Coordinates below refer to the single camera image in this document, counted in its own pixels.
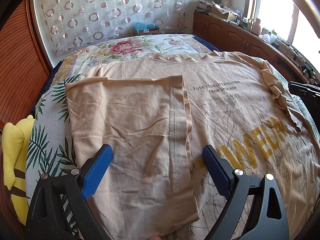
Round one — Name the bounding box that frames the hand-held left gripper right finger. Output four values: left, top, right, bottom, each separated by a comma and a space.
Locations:
202, 144, 290, 240

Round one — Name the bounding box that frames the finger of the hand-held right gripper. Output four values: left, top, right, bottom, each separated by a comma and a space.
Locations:
296, 89, 320, 98
289, 81, 320, 91

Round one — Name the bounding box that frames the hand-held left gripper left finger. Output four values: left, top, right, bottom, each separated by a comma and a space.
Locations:
25, 144, 113, 240

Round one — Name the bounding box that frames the beige printed t-shirt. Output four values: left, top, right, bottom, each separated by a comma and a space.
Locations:
64, 51, 320, 240

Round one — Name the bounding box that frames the leaf print bed sheet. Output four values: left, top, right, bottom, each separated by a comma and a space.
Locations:
25, 57, 320, 240

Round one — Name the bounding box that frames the white plastic bag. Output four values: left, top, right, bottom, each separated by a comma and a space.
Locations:
259, 32, 277, 43

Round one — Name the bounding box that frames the pink jug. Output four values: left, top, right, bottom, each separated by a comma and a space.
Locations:
251, 17, 263, 34

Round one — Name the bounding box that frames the yellow plush toy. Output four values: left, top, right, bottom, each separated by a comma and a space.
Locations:
0, 115, 35, 227

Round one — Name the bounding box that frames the wooden cabinet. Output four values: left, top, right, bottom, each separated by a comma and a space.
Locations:
192, 11, 320, 85

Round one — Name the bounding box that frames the open cardboard box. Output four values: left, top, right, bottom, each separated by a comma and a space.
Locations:
209, 1, 240, 20

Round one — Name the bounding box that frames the floral quilt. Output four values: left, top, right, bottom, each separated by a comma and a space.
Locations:
59, 33, 215, 80

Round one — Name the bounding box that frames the patterned box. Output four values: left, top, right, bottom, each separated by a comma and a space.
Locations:
196, 0, 213, 14

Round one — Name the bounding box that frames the small cardboard box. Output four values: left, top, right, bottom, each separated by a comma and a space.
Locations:
136, 26, 160, 36

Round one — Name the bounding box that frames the blue box on cardboard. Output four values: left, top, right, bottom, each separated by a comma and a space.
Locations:
134, 21, 158, 32

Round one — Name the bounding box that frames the circle pattern curtain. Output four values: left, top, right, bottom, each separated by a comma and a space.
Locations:
34, 0, 233, 55

